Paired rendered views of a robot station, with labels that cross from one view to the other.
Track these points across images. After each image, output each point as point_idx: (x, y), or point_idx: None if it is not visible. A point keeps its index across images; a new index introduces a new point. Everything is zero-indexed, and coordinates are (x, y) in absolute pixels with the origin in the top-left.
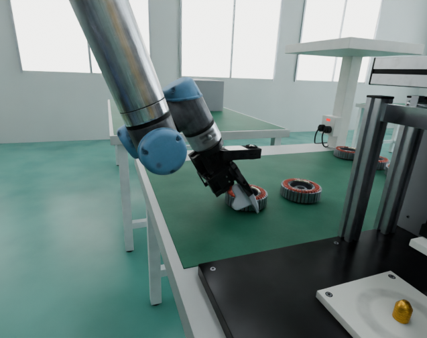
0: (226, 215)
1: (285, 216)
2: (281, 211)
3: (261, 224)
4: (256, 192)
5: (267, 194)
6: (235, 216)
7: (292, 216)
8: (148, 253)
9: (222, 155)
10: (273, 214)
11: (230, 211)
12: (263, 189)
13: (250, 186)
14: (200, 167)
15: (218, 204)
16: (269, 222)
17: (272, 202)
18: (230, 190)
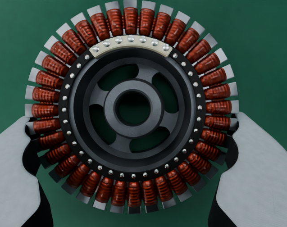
0: (196, 220)
1: (278, 30)
2: (240, 18)
3: None
4: (135, 52)
5: (198, 26)
6: (211, 192)
7: (284, 2)
8: None
9: None
10: (250, 62)
11: (175, 194)
12: (149, 14)
13: (79, 52)
14: None
15: (108, 207)
16: None
17: (168, 5)
18: (108, 188)
